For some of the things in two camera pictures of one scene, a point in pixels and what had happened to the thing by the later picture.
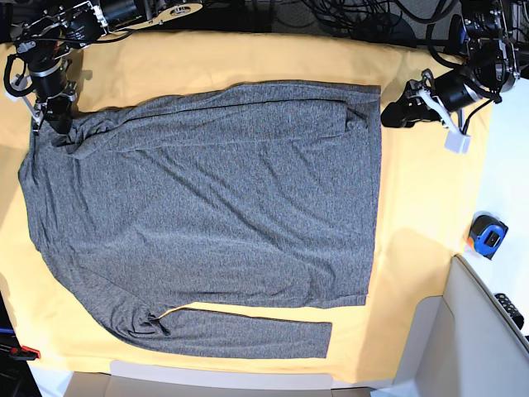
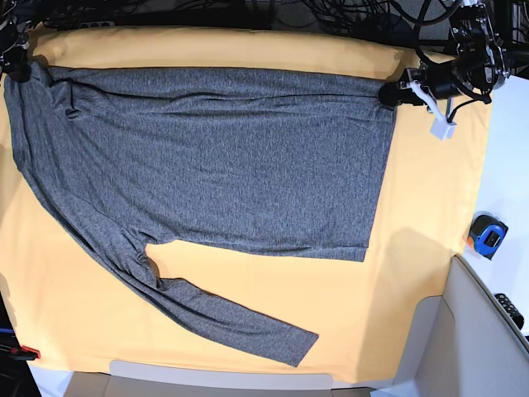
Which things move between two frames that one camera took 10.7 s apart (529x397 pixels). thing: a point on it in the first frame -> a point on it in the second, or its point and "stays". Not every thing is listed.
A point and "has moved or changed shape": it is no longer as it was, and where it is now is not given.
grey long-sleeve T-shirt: [260, 195] has moved or changed shape
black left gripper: [419, 103] -> [396, 93]
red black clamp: [24, 352] stays
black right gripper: [57, 111] -> [15, 63]
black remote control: [511, 308] stays
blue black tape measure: [488, 233] stays
